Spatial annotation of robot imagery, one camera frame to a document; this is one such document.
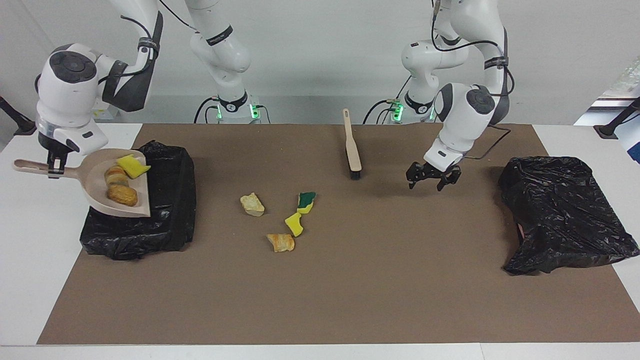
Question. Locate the brown table mat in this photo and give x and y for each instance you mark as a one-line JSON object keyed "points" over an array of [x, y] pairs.
{"points": [[400, 300]]}

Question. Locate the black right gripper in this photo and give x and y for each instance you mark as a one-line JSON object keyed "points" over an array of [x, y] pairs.
{"points": [[54, 151]]}

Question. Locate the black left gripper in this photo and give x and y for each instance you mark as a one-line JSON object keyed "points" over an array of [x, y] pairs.
{"points": [[436, 172]]}

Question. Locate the pink bin edge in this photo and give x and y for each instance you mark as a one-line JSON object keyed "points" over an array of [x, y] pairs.
{"points": [[520, 230]]}

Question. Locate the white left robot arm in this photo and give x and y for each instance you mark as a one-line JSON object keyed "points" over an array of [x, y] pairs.
{"points": [[465, 115]]}

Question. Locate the orange croissant piece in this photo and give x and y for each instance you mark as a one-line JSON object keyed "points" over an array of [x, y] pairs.
{"points": [[281, 242]]}

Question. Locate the black trash bag bin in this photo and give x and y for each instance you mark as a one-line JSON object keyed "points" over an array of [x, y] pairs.
{"points": [[165, 220], [565, 220]]}

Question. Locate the light blue panel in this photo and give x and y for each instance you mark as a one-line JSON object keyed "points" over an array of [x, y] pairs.
{"points": [[634, 145]]}

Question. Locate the beige plastic dustpan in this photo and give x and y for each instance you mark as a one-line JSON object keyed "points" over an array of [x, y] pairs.
{"points": [[97, 192]]}

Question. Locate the pale bread chunk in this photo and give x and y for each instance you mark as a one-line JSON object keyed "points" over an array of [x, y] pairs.
{"points": [[116, 175], [252, 205]]}

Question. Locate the green yellow sponge piece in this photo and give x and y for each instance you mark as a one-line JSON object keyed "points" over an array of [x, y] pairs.
{"points": [[306, 201]]}

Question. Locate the beige brush black bristles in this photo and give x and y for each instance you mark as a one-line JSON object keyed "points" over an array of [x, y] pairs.
{"points": [[353, 150]]}

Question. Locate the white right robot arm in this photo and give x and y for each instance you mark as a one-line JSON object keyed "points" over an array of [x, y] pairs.
{"points": [[70, 95]]}

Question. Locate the brown bread roll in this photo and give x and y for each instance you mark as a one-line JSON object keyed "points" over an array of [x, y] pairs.
{"points": [[122, 195]]}

